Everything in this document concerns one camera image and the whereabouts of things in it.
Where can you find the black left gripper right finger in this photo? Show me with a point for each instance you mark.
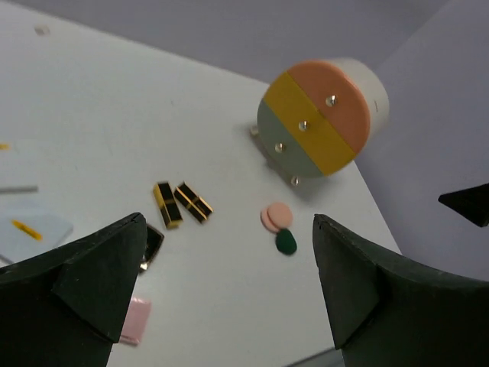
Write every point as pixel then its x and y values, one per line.
pixel 385 309

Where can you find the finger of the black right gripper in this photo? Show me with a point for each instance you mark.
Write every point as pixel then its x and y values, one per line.
pixel 471 203

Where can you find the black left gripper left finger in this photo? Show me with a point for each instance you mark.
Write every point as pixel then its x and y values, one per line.
pixel 67 306

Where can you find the dark green powder puff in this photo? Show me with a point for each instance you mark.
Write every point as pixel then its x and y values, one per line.
pixel 285 242

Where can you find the peach round powder puff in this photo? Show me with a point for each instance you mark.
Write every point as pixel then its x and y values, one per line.
pixel 280 215

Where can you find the gold black lipstick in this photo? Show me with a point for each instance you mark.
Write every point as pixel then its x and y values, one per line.
pixel 167 205
pixel 197 207

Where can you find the orange top drawer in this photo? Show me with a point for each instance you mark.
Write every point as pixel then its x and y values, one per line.
pixel 337 97

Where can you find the pink square makeup sponge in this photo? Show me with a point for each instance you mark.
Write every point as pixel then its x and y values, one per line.
pixel 135 322

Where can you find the black square compact case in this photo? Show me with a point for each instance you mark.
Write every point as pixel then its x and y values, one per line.
pixel 154 241

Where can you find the round cream drawer organizer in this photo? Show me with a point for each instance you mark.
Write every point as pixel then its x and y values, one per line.
pixel 374 92

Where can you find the green bottom drawer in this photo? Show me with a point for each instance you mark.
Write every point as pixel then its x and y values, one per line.
pixel 282 146

